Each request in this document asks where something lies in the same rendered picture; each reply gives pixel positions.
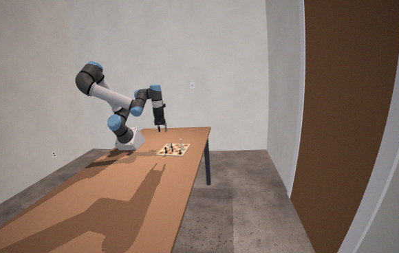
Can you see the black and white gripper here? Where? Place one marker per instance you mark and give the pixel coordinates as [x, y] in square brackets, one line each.
[158, 113]

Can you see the brown and cream chessboard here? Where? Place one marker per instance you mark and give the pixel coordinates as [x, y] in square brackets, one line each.
[175, 152]

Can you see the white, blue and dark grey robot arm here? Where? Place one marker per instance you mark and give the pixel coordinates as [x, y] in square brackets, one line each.
[91, 81]

